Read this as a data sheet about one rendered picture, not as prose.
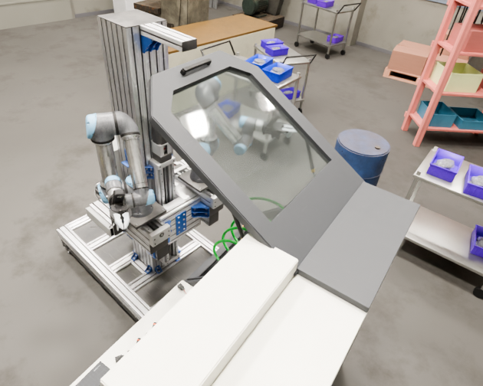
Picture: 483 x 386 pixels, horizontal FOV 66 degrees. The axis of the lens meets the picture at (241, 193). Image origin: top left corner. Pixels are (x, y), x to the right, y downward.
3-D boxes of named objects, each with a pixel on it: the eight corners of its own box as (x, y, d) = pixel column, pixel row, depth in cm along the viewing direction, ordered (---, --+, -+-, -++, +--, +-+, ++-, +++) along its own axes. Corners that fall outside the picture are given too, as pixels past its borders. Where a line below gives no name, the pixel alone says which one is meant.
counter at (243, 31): (124, 99, 566) (116, 38, 510) (238, 63, 722) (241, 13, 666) (159, 119, 525) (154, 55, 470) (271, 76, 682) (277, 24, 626)
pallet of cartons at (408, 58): (469, 83, 729) (491, 37, 676) (450, 99, 661) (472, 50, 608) (398, 61, 801) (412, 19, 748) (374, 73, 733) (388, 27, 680)
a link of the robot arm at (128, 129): (136, 112, 195) (154, 204, 194) (114, 115, 191) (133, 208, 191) (137, 106, 184) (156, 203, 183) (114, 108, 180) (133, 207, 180)
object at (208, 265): (249, 234, 250) (251, 217, 240) (254, 237, 248) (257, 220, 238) (188, 296, 208) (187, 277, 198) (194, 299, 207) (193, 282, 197)
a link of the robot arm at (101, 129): (129, 204, 212) (116, 118, 178) (102, 209, 207) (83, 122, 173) (126, 191, 220) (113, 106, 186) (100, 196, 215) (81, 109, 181)
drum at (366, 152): (378, 206, 409) (402, 145, 360) (346, 224, 383) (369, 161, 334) (342, 181, 440) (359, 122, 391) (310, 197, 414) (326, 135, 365)
